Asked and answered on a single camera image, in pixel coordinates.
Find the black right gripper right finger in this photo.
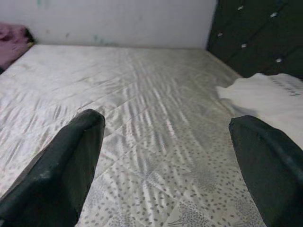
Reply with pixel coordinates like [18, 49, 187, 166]
[229, 115, 303, 227]

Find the white pillow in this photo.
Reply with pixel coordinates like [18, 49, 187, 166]
[215, 72, 303, 152]

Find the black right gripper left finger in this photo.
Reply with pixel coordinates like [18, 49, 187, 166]
[0, 109, 106, 227]

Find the black tufted headboard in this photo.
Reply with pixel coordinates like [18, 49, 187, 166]
[206, 0, 303, 80]

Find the purple cartoon print blanket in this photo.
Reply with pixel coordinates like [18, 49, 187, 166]
[0, 21, 36, 75]

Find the white quilted mattress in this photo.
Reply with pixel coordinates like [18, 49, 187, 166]
[0, 44, 267, 227]

